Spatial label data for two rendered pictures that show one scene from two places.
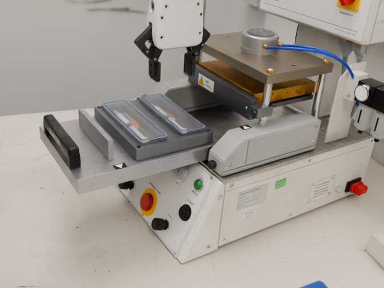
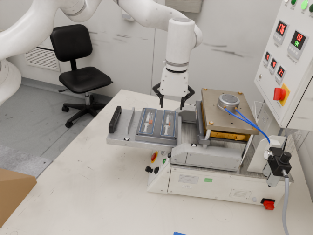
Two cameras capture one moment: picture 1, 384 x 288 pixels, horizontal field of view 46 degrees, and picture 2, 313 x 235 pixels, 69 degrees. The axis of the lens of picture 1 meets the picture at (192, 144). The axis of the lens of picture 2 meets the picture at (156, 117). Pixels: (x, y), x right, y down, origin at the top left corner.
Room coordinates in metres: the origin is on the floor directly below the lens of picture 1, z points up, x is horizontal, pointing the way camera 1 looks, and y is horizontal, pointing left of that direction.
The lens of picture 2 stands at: (0.19, -0.37, 1.56)
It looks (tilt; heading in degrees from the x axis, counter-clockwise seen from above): 35 degrees down; 37
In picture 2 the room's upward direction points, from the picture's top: 5 degrees clockwise
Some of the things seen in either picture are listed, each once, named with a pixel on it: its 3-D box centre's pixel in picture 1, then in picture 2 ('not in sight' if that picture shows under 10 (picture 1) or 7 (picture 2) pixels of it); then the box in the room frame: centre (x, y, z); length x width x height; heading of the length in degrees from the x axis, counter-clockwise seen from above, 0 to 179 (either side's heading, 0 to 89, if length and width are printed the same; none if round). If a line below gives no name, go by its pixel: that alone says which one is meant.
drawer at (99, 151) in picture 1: (130, 134); (146, 125); (0.78, 0.12, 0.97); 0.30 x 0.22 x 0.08; 124
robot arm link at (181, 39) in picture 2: not in sight; (180, 39); (0.84, 0.05, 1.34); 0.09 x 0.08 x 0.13; 2
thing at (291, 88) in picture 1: (258, 70); (224, 116); (0.95, -0.13, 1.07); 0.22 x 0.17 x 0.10; 34
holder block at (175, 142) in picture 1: (151, 124); (158, 124); (0.81, 0.08, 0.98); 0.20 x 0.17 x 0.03; 34
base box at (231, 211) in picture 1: (245, 162); (210, 159); (0.94, -0.13, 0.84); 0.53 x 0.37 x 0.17; 124
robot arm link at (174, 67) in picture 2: not in sight; (176, 63); (0.84, 0.05, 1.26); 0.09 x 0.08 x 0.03; 125
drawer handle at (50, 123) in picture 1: (60, 139); (115, 118); (0.71, 0.24, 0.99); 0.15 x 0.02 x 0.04; 34
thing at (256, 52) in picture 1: (274, 62); (234, 115); (0.96, -0.17, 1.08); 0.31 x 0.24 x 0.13; 34
